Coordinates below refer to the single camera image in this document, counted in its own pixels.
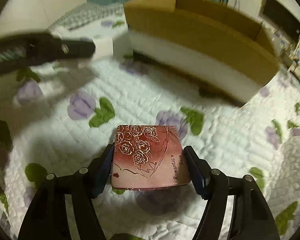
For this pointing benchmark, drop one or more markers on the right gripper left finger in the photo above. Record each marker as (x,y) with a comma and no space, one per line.
(100,171)

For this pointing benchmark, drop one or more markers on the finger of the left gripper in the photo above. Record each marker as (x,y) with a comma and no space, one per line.
(71,49)

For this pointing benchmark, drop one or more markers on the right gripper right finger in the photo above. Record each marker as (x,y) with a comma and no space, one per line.
(199,171)

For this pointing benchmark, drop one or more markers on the red rose card box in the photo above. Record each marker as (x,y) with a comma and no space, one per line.
(148,158)

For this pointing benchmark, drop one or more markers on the white charger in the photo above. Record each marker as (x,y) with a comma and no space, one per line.
(116,46)

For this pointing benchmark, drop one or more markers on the grey checked bed sheet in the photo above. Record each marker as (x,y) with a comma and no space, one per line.
(86,13)

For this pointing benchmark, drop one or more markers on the brown cardboard box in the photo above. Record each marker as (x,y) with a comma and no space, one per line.
(226,50)

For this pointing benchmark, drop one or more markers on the black wall television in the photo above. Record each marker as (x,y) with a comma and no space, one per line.
(283,18)

